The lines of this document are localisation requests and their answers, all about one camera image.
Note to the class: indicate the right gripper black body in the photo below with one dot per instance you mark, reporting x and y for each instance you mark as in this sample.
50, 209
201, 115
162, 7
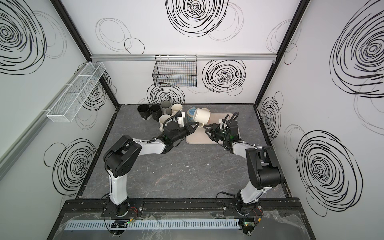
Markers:
216, 132

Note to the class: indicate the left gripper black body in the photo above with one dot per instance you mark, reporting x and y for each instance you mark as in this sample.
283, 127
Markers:
190, 129

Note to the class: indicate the beige tan mug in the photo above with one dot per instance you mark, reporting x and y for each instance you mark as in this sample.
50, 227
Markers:
163, 121

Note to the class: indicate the grey mug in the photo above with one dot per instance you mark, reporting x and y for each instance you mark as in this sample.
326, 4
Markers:
166, 108

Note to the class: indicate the cream white mug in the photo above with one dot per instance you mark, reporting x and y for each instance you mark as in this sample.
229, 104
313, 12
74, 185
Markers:
202, 116

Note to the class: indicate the white black mug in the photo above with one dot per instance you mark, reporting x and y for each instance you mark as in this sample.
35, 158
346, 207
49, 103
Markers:
144, 111

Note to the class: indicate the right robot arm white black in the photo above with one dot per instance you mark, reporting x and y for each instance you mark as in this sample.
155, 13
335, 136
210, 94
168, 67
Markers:
263, 166

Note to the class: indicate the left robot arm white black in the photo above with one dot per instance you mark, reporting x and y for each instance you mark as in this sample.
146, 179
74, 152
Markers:
121, 157

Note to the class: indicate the blue butterfly mug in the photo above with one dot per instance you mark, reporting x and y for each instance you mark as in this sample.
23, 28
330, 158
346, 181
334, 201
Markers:
190, 114

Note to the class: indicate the beige plastic tray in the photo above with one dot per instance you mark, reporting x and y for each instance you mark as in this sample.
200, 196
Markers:
199, 136

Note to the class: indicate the aluminium wall rail back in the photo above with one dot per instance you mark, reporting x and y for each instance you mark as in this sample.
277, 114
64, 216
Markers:
183, 57

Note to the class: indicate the aluminium wall rail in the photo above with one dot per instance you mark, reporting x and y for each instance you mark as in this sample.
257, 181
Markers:
183, 57
13, 153

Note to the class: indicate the white wire shelf basket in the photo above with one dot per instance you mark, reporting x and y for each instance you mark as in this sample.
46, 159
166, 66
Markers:
83, 92

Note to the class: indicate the white slotted cable duct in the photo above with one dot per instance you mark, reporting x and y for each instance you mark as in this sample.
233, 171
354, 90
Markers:
172, 224

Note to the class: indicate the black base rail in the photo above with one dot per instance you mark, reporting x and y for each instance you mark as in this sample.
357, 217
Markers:
142, 207

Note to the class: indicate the black corner frame post right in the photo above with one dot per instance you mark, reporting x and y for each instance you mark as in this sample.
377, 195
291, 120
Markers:
303, 4

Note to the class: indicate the black corner frame post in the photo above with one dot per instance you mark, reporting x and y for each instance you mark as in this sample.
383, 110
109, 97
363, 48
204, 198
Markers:
65, 17
303, 4

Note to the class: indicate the aluminium wall rail left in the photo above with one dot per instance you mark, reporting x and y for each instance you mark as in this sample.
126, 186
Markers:
13, 153

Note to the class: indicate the black corner frame post left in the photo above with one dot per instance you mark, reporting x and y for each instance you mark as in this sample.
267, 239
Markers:
65, 17

